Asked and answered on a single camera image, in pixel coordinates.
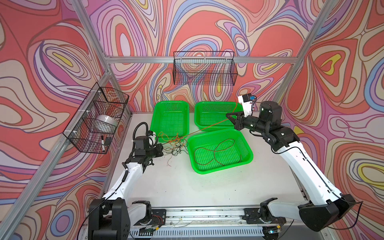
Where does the rear right green basket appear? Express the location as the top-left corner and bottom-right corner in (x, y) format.
(194, 102), (243, 132)

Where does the front green basket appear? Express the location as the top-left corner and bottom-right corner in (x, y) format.
(188, 129), (254, 175)

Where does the left black wire basket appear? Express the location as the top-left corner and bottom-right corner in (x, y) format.
(63, 83), (129, 154)

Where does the orange cable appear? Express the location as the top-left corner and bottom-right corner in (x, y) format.
(157, 101), (238, 167)

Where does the black wire basket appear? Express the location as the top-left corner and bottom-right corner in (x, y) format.
(173, 50), (238, 86)
(63, 83), (129, 154)

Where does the black marker pen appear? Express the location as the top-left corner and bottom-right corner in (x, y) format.
(101, 136), (106, 153)

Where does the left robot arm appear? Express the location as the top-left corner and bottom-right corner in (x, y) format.
(86, 122), (164, 240)

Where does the left green basket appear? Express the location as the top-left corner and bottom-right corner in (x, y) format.
(150, 101), (190, 143)

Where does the red cable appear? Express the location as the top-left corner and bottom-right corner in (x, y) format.
(193, 138), (243, 166)

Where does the rear black wire basket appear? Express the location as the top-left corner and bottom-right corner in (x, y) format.
(173, 50), (238, 86)

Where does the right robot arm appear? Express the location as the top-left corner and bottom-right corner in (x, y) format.
(226, 101), (361, 232)

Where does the black cable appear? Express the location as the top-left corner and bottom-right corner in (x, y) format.
(163, 134), (190, 157)

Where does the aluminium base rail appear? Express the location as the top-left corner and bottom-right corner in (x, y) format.
(80, 205), (325, 238)

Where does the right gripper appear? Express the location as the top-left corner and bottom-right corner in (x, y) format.
(226, 109), (270, 134)

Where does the green basket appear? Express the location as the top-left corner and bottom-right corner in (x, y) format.
(150, 101), (190, 143)
(194, 102), (243, 132)
(188, 129), (254, 175)

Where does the white tape roll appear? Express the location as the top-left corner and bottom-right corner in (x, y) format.
(95, 115), (118, 132)

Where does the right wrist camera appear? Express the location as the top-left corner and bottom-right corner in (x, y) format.
(238, 94), (257, 117)

